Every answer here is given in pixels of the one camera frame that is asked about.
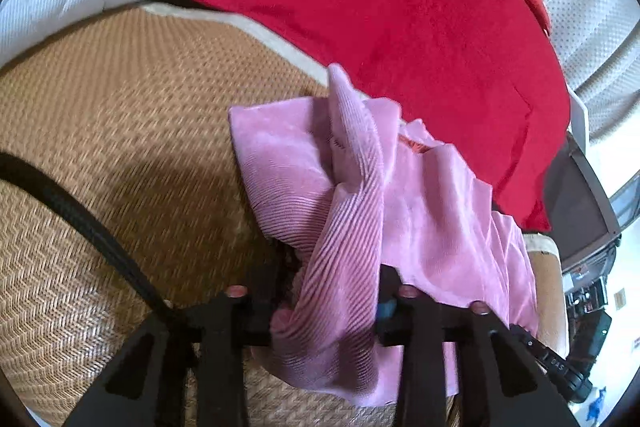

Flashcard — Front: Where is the pink corduroy jacket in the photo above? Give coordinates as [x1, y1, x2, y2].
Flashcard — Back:
[227, 63, 540, 408]

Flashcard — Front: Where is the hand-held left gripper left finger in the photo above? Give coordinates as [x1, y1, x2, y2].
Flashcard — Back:
[62, 257, 292, 427]

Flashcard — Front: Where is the white board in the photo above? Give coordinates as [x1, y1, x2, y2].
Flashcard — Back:
[567, 92, 591, 152]

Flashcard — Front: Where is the black cable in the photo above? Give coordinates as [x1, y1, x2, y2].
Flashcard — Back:
[0, 151, 176, 315]

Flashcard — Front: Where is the red blanket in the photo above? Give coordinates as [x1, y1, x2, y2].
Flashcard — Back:
[162, 0, 572, 233]

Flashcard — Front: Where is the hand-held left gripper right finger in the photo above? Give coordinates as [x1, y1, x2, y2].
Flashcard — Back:
[375, 263, 583, 427]

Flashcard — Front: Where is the woven bamboo mat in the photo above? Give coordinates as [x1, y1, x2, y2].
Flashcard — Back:
[0, 2, 568, 427]

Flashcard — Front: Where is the wooden crib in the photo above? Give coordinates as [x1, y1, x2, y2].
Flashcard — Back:
[560, 142, 626, 268]

